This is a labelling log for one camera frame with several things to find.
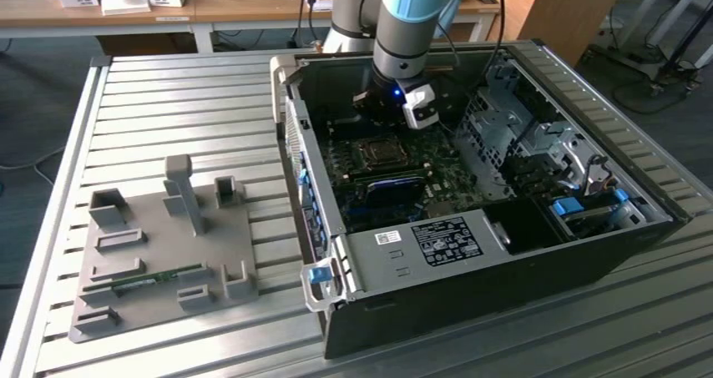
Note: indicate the black graphics card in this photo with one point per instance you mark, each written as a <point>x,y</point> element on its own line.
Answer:
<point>395,192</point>

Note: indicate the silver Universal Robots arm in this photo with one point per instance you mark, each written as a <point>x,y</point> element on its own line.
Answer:
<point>400,40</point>

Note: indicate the black tripod stand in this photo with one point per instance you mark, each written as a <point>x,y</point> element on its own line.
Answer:
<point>674,74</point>

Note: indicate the wooden desk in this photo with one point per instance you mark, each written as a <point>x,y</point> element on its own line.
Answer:
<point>33,15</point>
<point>249,6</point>

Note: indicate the wooden cabinet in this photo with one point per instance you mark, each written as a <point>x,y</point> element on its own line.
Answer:
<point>572,15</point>

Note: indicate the silver metal drive cage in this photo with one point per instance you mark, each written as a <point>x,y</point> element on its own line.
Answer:
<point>490,127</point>

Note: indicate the silver CPU socket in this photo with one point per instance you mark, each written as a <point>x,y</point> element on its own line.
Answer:
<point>353,164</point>

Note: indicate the silver CPU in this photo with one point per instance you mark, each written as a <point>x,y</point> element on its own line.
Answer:
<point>380,152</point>

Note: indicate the blue case latch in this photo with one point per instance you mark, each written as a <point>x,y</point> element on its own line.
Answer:
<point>317,275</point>

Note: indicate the grey power supply unit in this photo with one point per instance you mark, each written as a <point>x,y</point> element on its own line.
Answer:
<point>384,269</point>

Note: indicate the green PC motherboard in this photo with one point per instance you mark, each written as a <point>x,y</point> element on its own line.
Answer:
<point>446,182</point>

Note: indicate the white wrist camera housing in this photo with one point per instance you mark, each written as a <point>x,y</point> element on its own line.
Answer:
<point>420,111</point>

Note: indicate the black open PC case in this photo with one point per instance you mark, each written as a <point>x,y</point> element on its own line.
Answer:
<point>500,303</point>

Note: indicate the green RAM stick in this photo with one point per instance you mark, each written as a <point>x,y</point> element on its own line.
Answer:
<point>161,275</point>

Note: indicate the pale blue carrier strip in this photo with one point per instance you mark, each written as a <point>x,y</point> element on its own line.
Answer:
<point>619,198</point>

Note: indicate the grey plastic parts rack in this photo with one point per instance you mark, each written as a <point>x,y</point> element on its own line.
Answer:
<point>156,244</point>

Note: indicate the white box with round lid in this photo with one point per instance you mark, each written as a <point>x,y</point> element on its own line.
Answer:
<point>125,4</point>

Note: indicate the blue slot clip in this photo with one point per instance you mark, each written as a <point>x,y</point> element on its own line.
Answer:
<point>303,175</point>

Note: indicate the blue disk carrier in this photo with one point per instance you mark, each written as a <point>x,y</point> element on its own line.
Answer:
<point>564,208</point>

